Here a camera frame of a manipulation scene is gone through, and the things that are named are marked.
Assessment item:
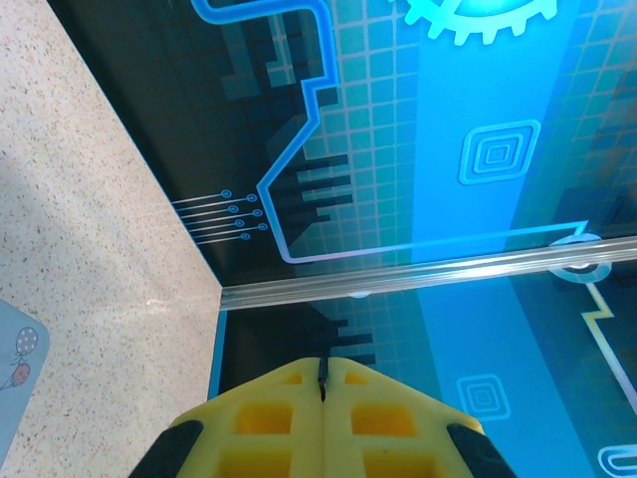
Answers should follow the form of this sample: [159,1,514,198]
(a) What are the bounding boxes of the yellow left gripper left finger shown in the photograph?
[126,357,325,478]

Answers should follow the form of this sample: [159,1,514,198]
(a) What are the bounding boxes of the aluminium right rear frame post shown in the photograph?
[218,235,637,313]

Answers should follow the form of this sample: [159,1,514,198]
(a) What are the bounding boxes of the pink cartoon mouse pad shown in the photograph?
[0,297,52,452]

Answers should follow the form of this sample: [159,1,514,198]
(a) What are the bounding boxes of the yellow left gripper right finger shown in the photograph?
[321,356,519,478]

